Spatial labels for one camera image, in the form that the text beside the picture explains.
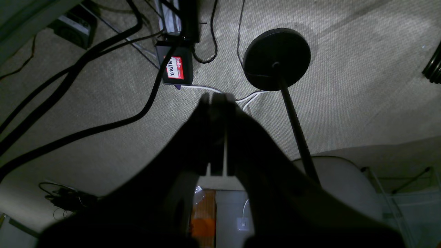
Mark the black round lamp stand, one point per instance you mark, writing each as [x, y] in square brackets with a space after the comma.
[274, 61]

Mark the white round chair seat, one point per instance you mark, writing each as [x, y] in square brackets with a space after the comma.
[343, 180]

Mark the black box with name sticker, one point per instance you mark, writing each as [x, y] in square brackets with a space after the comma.
[179, 69]

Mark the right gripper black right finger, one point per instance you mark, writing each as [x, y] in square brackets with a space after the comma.
[290, 210]

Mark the orange plastic bag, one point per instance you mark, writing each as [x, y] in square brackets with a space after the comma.
[202, 224]

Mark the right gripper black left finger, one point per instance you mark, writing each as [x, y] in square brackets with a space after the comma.
[150, 210]

